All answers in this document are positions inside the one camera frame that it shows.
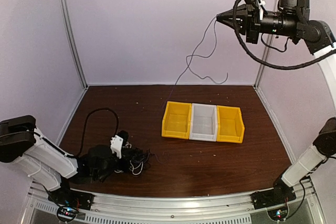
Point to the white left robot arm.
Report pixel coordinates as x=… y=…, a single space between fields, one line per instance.
x=24 y=146

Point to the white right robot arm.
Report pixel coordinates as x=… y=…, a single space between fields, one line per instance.
x=299 y=99

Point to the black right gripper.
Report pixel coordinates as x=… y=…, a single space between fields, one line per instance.
x=249 y=22

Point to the aluminium front rail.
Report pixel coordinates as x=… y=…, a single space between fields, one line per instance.
x=231 y=208

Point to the yellow bin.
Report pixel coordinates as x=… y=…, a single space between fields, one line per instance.
x=231 y=128
x=176 y=120

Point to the yellow bin right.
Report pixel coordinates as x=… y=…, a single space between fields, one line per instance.
x=231 y=128

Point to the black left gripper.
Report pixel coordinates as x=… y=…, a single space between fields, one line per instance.
x=126 y=158

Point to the right aluminium corner post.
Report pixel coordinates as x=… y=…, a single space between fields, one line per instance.
x=266 y=52

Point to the yellow bin left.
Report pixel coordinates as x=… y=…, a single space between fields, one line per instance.
x=176 y=120

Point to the aluminium corner post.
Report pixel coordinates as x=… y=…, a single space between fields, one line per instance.
x=266 y=52
x=72 y=43

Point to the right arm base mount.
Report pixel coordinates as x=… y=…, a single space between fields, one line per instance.
x=275 y=201

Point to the left aluminium corner post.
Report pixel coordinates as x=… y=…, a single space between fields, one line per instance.
x=72 y=43

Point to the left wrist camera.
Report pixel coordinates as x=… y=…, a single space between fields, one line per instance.
x=118 y=142

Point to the white plastic bin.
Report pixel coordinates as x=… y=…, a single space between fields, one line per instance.
x=204 y=122

